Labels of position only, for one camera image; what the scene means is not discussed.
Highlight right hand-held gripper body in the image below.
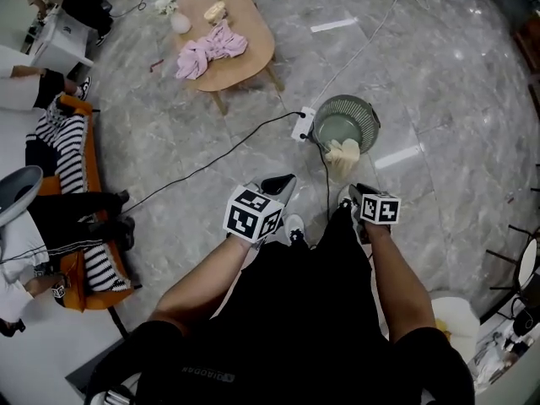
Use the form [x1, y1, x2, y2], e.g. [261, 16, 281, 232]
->
[348, 182, 401, 244]

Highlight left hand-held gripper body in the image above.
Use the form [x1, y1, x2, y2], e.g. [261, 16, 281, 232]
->
[222, 173, 298, 251]

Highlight cream clothes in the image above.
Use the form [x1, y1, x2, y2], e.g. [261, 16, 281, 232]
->
[323, 138, 362, 181]

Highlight green wire basket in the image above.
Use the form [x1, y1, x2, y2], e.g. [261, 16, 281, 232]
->
[311, 94, 381, 155]

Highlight pink clothes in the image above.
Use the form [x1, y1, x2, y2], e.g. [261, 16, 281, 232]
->
[175, 19, 249, 81]

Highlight person's right forearm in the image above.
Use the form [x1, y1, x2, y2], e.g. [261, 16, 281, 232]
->
[370, 224, 438, 343]

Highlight person's left forearm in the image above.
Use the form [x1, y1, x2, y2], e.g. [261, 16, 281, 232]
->
[149, 236, 254, 332]

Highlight white power strip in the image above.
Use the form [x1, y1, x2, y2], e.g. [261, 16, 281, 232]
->
[290, 106, 316, 143]

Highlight person's black clothing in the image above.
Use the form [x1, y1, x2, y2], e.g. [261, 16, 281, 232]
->
[86, 208, 476, 405]

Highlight white petal floor chair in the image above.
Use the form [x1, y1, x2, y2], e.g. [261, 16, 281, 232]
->
[429, 295, 481, 365]

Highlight wooden oval table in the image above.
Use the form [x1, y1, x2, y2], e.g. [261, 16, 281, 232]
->
[175, 0, 286, 116]

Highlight black handbag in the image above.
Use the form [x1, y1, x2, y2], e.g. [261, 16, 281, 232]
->
[510, 305, 537, 337]

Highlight black white striped blanket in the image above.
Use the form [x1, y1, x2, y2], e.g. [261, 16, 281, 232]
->
[24, 101, 132, 294]

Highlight orange armchair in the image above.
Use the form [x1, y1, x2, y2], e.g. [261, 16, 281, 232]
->
[35, 93, 143, 314]

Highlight white vase with flowers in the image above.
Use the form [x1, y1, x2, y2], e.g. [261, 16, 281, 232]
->
[154, 0, 192, 35]

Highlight cream round box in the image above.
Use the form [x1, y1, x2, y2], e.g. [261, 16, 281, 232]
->
[203, 1, 229, 25]

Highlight dark wooden cabinet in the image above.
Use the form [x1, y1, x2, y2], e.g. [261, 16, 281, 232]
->
[512, 14, 540, 75]

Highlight white square table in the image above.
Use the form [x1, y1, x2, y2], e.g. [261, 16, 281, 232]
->
[29, 8, 95, 75]

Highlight black cable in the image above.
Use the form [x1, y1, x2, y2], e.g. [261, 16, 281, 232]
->
[120, 111, 305, 217]
[301, 132, 332, 223]

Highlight white cable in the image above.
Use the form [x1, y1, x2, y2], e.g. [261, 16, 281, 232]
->
[314, 0, 402, 107]

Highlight white shoulder strap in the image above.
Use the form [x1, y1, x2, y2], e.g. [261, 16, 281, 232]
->
[65, 352, 140, 405]

